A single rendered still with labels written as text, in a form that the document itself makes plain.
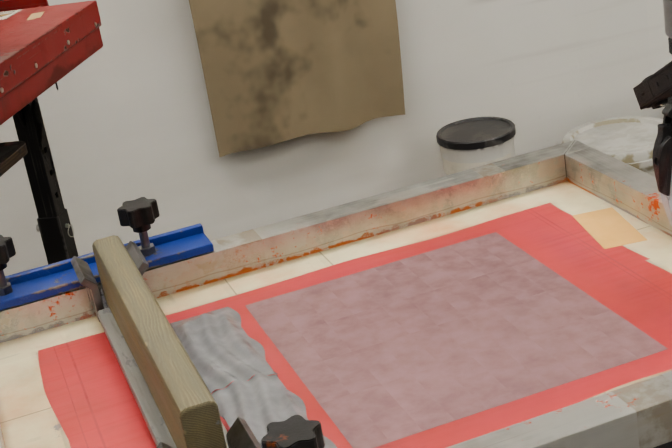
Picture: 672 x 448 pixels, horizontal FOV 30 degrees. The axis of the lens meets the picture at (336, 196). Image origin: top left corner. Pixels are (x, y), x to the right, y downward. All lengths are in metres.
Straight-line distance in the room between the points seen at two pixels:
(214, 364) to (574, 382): 0.35
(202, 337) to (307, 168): 2.06
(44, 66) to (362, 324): 1.07
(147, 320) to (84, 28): 1.32
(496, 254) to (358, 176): 2.03
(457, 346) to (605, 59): 2.51
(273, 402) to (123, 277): 0.19
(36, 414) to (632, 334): 0.56
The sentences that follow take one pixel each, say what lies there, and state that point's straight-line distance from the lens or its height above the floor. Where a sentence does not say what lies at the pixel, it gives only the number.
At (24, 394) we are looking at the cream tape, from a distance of 1.28.
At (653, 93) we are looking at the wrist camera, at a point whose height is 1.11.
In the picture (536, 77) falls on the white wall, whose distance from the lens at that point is 3.54.
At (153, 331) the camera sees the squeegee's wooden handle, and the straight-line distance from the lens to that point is 1.09.
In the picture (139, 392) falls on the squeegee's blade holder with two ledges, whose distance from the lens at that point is 1.14.
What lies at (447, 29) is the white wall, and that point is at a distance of 3.39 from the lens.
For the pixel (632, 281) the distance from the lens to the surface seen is 1.29.
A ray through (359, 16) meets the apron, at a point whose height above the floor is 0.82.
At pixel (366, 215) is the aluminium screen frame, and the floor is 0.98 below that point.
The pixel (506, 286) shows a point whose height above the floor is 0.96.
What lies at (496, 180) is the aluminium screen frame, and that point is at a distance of 1.51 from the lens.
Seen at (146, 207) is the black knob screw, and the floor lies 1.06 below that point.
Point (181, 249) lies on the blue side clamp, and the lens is 1.41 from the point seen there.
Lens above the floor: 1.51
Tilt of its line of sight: 20 degrees down
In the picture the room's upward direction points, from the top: 9 degrees counter-clockwise
